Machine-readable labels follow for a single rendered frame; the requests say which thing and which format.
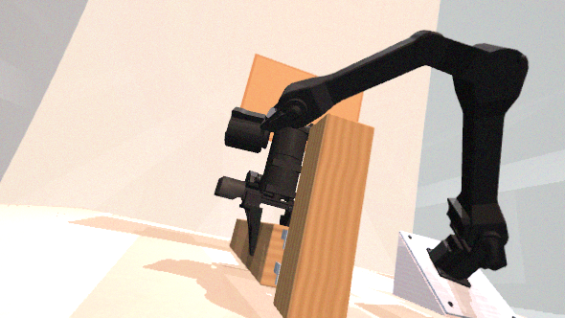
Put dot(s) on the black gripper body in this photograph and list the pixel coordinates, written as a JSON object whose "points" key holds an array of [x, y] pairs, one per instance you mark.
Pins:
{"points": [[279, 180]]}

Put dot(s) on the brown wooden board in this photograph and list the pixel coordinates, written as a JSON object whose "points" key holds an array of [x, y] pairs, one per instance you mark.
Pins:
{"points": [[266, 263]]}

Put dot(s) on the wooden post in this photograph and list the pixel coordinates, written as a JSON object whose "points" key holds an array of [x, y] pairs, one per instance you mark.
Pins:
{"points": [[319, 254]]}

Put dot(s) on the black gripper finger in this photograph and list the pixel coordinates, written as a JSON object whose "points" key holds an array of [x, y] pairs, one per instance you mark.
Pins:
{"points": [[285, 220], [253, 214]]}

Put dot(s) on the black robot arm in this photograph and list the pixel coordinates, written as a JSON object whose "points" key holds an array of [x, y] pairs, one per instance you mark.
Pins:
{"points": [[487, 79]]}

